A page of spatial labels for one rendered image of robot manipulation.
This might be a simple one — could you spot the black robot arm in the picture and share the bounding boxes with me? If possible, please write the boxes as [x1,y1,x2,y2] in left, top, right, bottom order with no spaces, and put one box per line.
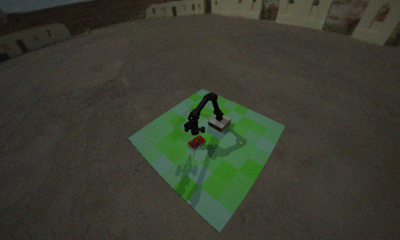
[184,92,224,135]

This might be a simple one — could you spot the red circuit board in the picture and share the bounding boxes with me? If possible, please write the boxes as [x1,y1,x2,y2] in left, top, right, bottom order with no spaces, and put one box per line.
[188,135,206,150]

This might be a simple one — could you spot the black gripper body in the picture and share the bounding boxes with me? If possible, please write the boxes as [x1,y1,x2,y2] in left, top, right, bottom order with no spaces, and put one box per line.
[185,125,205,133]

